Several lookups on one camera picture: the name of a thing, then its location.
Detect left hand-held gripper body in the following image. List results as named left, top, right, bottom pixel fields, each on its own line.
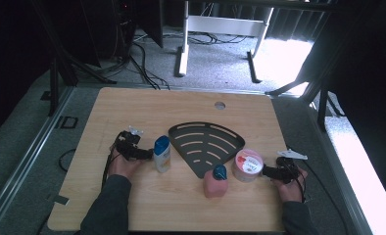
left=115, top=125, right=145, bottom=162

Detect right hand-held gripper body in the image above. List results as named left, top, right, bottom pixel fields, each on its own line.
left=273, top=149, right=309, bottom=184

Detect white bottle with blue cap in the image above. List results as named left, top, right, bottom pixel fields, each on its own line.
left=153, top=135, right=172, bottom=173

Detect pink jar with white lid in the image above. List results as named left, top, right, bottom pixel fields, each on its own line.
left=231, top=148, right=265, bottom=183

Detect pink bottle with blue cap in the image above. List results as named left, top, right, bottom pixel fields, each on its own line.
left=203, top=164, right=230, bottom=200

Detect black slotted corner shelf rack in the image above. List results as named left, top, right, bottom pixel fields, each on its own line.
left=168, top=121, right=247, bottom=179

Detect person's right hand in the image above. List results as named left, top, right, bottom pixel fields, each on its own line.
left=272, top=165, right=309, bottom=204

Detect person's left hand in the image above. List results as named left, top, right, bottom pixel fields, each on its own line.
left=107, top=146, right=143, bottom=182

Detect grey tape strip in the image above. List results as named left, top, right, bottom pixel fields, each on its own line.
left=48, top=193, right=71, bottom=207

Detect black metal stand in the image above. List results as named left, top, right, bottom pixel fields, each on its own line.
left=265, top=0, right=347, bottom=132
left=30, top=0, right=118, bottom=118

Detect left hand-held gripper cable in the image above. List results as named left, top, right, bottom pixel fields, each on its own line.
left=101, top=146, right=118, bottom=191

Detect aluminium floor rail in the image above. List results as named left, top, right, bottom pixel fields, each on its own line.
left=307, top=100, right=375, bottom=235
left=0, top=85, right=75, bottom=227

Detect black rectangular floor bracket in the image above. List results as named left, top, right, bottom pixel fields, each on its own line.
left=53, top=115, right=79, bottom=130

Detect black cable loop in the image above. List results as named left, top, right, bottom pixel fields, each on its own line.
left=58, top=148, right=77, bottom=173

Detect black floor cable bundle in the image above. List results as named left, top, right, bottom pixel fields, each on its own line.
left=128, top=41, right=171, bottom=91

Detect cables under white desk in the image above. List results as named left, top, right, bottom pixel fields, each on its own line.
left=187, top=30, right=249, bottom=46

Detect white desk frame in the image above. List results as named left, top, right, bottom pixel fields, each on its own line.
left=173, top=0, right=275, bottom=84

